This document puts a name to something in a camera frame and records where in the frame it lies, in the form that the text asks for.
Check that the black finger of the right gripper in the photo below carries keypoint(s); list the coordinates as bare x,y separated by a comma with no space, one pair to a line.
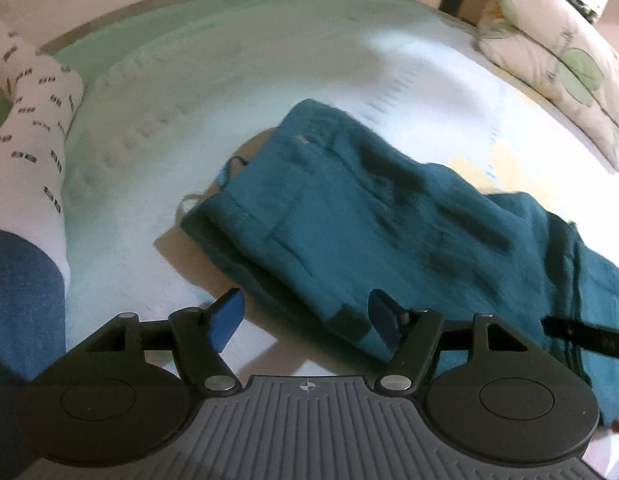
599,339

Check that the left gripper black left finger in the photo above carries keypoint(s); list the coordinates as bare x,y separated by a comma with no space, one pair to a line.
202,334

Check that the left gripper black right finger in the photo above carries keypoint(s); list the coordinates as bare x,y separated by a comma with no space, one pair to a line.
411,336

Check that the teal pants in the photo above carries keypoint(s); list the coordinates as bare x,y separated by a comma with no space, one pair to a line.
327,212

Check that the blue jeans leg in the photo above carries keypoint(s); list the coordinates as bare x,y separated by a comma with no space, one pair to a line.
32,335

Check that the white patterned sock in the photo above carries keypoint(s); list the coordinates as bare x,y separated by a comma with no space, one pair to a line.
45,97

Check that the floral light blue bed sheet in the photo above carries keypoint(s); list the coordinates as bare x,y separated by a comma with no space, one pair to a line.
157,126

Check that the floral quilted pillow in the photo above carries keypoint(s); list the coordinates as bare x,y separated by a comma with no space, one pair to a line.
551,47

